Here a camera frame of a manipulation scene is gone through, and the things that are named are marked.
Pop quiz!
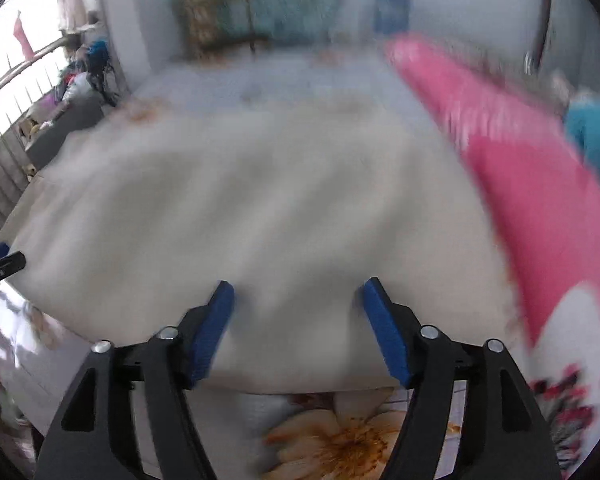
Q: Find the cyan floral quilt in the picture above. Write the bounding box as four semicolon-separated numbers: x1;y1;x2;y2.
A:
562;100;600;188

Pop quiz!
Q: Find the floral bed sheet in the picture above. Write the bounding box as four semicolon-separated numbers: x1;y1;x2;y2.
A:
0;47;531;480

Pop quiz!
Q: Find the beige hanging garment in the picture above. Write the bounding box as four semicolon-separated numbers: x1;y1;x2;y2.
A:
55;0;89;34

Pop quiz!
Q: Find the pink hanging garment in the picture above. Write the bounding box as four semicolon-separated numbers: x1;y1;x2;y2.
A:
12;10;36;61

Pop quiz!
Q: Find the brown patterned cushion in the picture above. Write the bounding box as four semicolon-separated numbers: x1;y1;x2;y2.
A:
175;0;222;56

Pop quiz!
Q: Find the metal railing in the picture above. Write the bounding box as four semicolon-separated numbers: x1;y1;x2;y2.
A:
0;35;81;241

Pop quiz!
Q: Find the brown door frame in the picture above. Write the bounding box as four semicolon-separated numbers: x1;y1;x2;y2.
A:
527;0;556;78

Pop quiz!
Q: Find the dark grey board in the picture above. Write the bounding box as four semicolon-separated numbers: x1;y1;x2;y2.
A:
25;102;106;171

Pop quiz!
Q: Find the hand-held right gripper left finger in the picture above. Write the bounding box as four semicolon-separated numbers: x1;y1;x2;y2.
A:
37;280;236;480

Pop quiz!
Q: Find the pink floral blanket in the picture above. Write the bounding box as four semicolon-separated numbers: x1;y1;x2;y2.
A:
382;32;600;471

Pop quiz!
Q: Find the pile of colourful clothes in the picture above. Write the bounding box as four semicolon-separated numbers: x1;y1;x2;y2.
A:
55;37;118;108

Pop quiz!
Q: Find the blue water bottle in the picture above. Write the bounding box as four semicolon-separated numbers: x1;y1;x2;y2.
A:
372;0;412;34

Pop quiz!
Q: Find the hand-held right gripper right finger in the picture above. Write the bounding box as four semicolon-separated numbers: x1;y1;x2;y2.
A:
362;276;563;480

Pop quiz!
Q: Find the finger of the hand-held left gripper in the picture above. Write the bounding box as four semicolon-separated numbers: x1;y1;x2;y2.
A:
0;242;27;288

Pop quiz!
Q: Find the wooden armchair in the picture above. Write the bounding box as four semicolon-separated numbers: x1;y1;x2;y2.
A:
172;0;271;59

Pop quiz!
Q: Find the cream zip jacket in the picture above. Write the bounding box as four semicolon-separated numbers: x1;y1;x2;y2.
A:
0;95;521;396

